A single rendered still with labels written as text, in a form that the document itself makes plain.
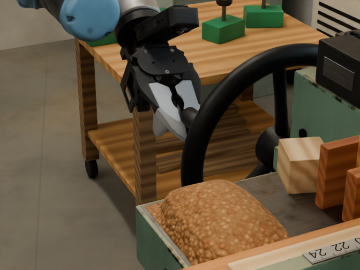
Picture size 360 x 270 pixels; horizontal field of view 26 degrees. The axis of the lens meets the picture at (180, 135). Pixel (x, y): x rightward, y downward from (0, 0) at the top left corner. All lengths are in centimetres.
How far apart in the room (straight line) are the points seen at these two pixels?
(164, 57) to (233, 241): 48
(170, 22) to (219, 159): 130
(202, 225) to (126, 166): 164
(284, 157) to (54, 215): 171
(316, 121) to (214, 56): 128
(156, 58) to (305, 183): 38
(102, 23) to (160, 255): 40
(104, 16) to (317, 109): 31
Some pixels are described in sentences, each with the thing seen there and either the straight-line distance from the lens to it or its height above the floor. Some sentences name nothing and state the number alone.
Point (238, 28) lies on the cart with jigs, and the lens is 224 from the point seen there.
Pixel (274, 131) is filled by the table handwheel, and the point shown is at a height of 84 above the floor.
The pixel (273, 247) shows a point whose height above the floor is 94.
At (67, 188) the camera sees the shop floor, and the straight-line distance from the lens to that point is 254.
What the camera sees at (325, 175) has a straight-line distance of 71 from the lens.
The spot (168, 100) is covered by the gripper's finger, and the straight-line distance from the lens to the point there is 102.
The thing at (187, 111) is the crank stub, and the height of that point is 87.
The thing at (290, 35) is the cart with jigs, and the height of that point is 53.
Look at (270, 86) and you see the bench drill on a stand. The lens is 318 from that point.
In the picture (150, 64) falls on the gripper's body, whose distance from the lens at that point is 105.
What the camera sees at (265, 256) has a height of 95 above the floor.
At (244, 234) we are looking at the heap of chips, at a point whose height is 93.
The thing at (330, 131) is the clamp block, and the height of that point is 92.
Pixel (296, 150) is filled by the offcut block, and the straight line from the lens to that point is 74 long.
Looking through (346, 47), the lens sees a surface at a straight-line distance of 80.
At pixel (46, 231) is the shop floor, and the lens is 234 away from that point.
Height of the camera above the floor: 128
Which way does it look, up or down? 27 degrees down
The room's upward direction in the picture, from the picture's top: straight up
